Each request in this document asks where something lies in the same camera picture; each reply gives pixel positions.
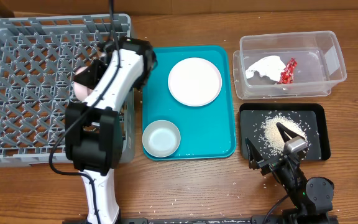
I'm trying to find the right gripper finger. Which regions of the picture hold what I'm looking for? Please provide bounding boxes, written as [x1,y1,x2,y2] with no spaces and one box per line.
[276,123,303,143]
[245,138,264,170]

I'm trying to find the pile of rice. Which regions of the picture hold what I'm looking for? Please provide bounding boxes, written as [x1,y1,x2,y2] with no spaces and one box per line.
[252,110,321,159]

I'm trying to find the red snack wrapper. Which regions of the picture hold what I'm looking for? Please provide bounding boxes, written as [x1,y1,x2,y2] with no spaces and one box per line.
[278,58,298,84]

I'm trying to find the white napkin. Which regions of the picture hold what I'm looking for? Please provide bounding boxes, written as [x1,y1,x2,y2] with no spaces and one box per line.
[245,55,286,82]

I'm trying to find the grey metal bowl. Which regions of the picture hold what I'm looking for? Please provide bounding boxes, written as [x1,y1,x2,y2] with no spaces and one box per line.
[142,120,181,158]

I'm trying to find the large white plate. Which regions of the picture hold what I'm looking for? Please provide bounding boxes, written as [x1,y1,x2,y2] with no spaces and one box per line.
[168,57,223,107]

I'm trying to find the white rice bowl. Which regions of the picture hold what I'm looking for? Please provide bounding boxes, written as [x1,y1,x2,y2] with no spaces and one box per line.
[73,81,93,101]

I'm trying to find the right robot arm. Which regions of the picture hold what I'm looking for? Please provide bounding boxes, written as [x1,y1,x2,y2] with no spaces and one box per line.
[245,123,338,223]

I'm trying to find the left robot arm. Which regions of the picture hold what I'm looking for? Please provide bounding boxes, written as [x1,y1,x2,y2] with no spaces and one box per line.
[65,37,157,223]

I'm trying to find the black plastic tray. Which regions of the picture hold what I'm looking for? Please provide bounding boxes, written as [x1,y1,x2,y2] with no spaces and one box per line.
[239,103,331,161]

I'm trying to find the teal plastic tray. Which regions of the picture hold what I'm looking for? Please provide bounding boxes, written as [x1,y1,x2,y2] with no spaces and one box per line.
[142,45,237,161]

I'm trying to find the grey plastic dish rack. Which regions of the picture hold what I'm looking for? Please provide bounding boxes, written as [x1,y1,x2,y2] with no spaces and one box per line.
[0,14,134,167]

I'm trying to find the clear plastic bin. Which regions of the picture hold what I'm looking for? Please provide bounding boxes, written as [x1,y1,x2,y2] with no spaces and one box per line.
[233,31,347,100]

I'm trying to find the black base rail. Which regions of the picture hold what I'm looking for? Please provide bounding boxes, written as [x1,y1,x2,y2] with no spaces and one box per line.
[62,215,339,224]

